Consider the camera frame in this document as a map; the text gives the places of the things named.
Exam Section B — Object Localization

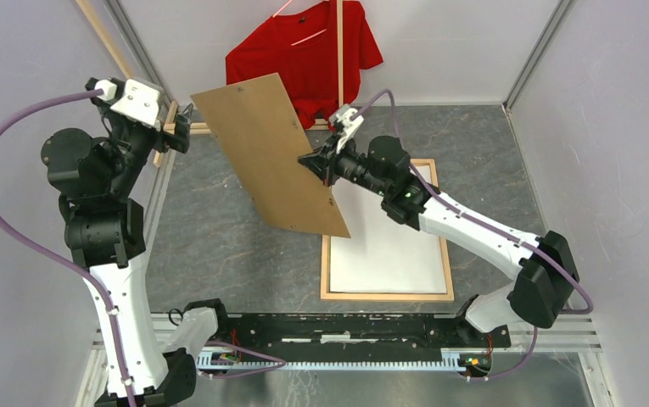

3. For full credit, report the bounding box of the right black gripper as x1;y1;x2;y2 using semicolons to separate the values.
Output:
299;130;390;198

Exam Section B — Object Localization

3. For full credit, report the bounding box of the brown backing board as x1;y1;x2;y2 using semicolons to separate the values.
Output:
191;74;350;238

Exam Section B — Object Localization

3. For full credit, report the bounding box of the printed photo sheet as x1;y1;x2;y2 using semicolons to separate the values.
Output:
328;164;449;295

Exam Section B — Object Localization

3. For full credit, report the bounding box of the light wooden picture frame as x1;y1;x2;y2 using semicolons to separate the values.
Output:
320;158;456;304

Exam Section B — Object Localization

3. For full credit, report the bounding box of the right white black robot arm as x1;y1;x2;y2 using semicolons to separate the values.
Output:
297;136;580;346

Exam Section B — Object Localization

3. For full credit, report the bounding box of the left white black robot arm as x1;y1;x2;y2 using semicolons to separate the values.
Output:
41;101;231;406

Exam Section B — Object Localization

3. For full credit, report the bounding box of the wooden clothes rack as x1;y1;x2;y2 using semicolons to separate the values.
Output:
76;0;346;169

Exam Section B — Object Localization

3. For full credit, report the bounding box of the red t-shirt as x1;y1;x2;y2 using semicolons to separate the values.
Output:
225;1;383;129

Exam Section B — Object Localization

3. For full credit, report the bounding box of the pink clothes hanger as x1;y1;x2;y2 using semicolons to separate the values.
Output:
271;1;333;47

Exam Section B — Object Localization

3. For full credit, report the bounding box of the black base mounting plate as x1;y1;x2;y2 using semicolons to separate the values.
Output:
213;313;512;364

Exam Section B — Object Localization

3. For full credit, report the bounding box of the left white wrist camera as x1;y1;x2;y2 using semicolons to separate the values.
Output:
94;78;168;131

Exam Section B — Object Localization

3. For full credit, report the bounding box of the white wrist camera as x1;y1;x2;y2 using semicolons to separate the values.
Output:
328;104;364;154
94;78;168;131

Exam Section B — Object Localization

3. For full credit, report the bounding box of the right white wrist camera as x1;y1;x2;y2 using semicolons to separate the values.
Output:
328;104;364;154

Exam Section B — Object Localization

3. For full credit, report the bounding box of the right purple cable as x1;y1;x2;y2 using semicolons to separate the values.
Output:
352;88;595;382

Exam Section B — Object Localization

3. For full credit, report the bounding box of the white slotted cable duct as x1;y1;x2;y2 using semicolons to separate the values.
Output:
195;348;466;373

